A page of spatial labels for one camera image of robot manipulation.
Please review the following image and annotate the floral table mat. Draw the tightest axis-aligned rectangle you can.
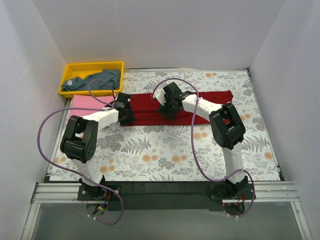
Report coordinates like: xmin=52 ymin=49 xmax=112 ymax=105
xmin=49 ymin=71 xmax=282 ymax=182

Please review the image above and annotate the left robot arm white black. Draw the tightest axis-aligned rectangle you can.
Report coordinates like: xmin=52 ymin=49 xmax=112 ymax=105
xmin=60 ymin=92 xmax=135 ymax=200

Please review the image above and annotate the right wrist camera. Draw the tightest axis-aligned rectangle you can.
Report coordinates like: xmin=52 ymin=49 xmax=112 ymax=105
xmin=151 ymin=88 xmax=166 ymax=106

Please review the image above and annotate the yellow plastic bin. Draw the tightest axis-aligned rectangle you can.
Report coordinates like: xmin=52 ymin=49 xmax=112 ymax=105
xmin=58 ymin=61 xmax=125 ymax=99

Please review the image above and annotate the red t shirt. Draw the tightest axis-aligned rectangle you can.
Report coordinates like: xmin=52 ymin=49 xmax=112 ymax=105
xmin=129 ymin=90 xmax=234 ymax=126

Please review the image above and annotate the aluminium frame rail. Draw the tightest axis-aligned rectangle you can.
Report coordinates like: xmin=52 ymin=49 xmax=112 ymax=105
xmin=31 ymin=182 xmax=83 ymax=204

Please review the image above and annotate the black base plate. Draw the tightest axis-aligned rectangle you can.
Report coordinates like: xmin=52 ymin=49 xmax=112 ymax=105
xmin=77 ymin=181 xmax=256 ymax=212

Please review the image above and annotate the grey-blue t shirt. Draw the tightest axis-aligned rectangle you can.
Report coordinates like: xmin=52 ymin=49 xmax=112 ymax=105
xmin=61 ymin=69 xmax=121 ymax=92

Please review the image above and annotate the folded pink t shirt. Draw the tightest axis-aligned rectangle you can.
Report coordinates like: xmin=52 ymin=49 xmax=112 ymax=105
xmin=72 ymin=95 xmax=114 ymax=109

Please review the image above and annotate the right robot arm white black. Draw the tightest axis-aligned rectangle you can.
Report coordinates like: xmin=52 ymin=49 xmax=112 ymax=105
xmin=152 ymin=80 xmax=248 ymax=199

